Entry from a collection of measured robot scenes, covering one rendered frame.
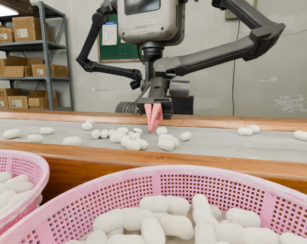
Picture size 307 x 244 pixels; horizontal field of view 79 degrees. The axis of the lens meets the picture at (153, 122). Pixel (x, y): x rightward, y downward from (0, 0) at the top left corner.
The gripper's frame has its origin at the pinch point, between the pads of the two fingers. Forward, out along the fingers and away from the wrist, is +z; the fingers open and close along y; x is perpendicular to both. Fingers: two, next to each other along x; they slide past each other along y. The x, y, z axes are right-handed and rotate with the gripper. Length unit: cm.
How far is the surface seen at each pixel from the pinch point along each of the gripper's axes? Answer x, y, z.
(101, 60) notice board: 90, -115, -187
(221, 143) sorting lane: -1.1, 17.7, 3.9
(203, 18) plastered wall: 56, 20, -213
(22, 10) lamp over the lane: -27.4, -27.9, -11.7
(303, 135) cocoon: 1.3, 37.2, -1.3
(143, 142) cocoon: -7.9, 1.3, 9.5
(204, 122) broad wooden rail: 8.1, 14.9, -10.0
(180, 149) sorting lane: -5.3, 8.8, 9.0
